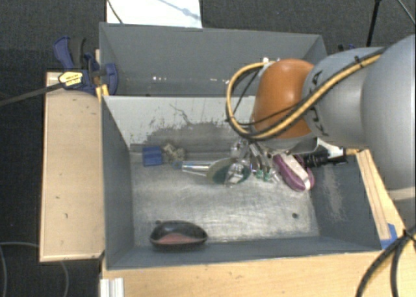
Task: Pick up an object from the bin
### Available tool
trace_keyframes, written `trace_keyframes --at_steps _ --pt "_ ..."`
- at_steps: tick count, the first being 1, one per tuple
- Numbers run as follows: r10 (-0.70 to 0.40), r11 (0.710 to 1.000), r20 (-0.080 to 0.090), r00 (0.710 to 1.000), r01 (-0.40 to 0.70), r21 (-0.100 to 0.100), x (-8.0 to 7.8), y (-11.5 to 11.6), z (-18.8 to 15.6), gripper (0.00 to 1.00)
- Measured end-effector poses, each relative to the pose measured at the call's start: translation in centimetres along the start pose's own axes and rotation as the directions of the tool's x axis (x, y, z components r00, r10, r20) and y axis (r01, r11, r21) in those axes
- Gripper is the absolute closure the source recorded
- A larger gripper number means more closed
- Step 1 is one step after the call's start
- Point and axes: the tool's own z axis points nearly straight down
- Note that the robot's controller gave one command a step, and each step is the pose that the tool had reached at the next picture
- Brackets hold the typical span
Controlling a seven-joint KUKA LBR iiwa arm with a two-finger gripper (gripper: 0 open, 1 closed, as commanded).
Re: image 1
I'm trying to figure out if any clear plastic bottle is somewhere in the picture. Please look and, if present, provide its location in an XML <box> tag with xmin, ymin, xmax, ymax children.
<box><xmin>172</xmin><ymin>157</ymin><xmax>253</xmax><ymax>188</ymax></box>

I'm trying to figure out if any purple and white brush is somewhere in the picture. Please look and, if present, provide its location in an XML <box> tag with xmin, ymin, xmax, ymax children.
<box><xmin>274</xmin><ymin>153</ymin><xmax>316</xmax><ymax>192</ymax></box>

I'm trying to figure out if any grey metal bin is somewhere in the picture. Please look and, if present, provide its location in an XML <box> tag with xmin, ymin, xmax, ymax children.
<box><xmin>98</xmin><ymin>21</ymin><xmax>384</xmax><ymax>271</ymax></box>

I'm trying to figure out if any grey-beige crumpled lump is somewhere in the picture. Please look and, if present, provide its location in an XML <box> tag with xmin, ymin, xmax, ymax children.
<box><xmin>161</xmin><ymin>143</ymin><xmax>187</xmax><ymax>164</ymax></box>

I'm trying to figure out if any blue block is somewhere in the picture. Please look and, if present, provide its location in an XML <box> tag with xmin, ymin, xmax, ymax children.
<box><xmin>142</xmin><ymin>146</ymin><xmax>163</xmax><ymax>168</ymax></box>

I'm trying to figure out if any black and red computer mouse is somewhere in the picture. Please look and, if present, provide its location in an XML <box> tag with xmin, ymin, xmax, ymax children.
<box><xmin>149</xmin><ymin>220</ymin><xmax>209</xmax><ymax>252</ymax></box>

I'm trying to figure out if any pale wood flat board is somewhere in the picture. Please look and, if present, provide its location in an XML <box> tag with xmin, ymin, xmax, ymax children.
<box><xmin>39</xmin><ymin>71</ymin><xmax>107</xmax><ymax>263</ymax></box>

